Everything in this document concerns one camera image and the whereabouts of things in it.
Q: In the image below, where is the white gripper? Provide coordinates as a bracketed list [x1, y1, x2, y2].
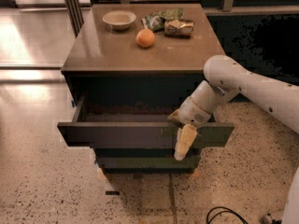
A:
[167, 96, 212, 161]

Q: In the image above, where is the drawer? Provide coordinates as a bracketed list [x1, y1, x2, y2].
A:
[97, 156, 199, 169]
[57, 94, 235, 149]

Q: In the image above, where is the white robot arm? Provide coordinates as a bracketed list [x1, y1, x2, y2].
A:
[168, 55, 299, 161]

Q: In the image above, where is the dark brown drawer cabinet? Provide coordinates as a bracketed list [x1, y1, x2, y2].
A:
[62, 5, 223, 173]

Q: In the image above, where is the orange fruit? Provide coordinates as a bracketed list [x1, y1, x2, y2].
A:
[136, 29, 155, 48]

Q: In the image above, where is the crushed metallic can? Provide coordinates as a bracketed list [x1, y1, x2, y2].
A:
[164, 20, 194, 37]

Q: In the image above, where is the green chip bag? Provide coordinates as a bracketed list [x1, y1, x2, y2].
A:
[141, 7, 184, 32]

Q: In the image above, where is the beige ceramic bowl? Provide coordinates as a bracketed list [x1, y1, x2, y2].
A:
[103, 10, 136, 31]

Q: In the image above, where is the grey power strip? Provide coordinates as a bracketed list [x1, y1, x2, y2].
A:
[261, 214, 281, 224]

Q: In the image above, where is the black floor cable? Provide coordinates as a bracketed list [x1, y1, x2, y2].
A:
[206, 206, 249, 224]

